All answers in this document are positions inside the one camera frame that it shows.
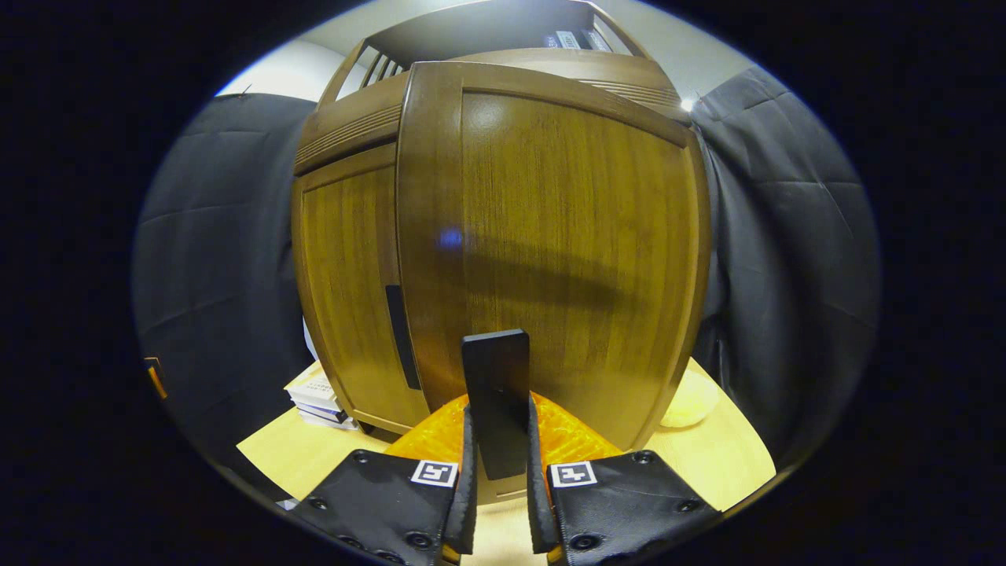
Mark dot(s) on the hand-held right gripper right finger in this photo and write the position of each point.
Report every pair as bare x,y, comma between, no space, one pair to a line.
536,487

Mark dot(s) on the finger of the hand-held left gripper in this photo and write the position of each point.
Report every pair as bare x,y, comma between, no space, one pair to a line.
156,379

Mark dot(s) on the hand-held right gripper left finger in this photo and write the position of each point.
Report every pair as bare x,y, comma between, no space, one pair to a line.
470,487

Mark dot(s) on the wooden shoe cabinet door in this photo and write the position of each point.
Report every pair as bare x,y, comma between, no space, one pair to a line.
346,275
566,236

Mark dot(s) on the wooden double-door shoe cabinet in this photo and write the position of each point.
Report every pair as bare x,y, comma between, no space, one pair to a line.
471,23

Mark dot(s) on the black backdrop cloth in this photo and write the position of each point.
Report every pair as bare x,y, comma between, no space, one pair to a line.
220,236

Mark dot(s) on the stack of flat books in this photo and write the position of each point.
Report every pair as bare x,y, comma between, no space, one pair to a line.
318,393

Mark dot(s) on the dark upright book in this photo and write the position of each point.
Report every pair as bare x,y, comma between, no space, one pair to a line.
552,42
595,39

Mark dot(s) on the grey spine upright book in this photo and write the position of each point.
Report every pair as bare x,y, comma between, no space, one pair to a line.
568,39

